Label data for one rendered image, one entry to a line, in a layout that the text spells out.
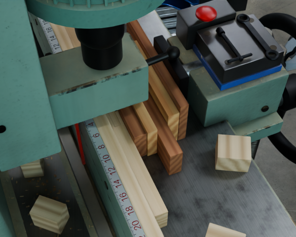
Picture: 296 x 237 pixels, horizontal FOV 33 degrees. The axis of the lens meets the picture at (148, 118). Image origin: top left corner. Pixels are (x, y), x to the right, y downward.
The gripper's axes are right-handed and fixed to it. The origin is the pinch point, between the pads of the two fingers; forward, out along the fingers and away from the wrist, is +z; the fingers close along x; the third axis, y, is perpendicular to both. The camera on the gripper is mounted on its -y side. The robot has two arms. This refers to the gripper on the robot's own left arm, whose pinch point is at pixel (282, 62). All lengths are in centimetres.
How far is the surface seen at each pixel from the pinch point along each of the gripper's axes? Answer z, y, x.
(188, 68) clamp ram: 12.7, -33.1, -10.5
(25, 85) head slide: 25, -58, -17
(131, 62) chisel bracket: 17.0, -44.4, -12.5
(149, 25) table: 15.1, -27.0, 6.3
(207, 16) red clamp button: 6.0, -36.1, -7.6
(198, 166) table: 19.4, -30.2, -23.0
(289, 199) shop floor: 22, 75, -1
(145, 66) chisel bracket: 15.8, -43.5, -13.8
